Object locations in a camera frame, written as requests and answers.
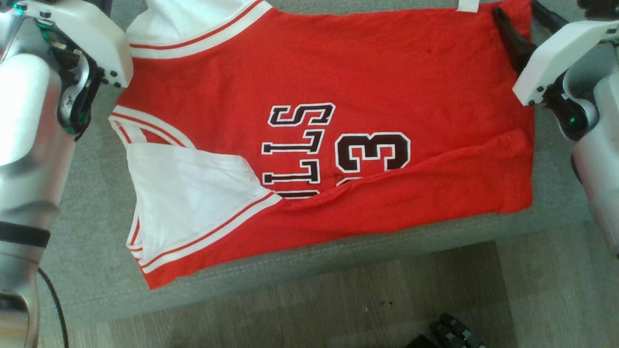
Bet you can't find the red white basketball jersey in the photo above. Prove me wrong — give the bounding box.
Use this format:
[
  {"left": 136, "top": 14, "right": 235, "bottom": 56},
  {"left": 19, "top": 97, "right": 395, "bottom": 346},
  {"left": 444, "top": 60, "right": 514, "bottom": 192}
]
[{"left": 108, "top": 0, "right": 535, "bottom": 290}]

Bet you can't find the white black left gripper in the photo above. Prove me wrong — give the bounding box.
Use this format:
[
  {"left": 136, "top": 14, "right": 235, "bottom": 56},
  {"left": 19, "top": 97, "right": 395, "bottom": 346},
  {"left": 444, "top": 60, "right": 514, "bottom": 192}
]
[{"left": 15, "top": 0, "right": 134, "bottom": 90}]

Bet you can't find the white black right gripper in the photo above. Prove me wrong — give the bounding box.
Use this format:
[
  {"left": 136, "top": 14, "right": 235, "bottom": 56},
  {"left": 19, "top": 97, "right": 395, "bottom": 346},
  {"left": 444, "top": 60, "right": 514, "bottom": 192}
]
[{"left": 493, "top": 0, "right": 619, "bottom": 107}]

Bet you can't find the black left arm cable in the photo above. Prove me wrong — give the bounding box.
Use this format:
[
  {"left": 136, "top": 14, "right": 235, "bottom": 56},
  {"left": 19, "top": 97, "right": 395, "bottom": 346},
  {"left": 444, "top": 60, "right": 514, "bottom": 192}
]
[{"left": 38, "top": 267, "right": 69, "bottom": 348}]

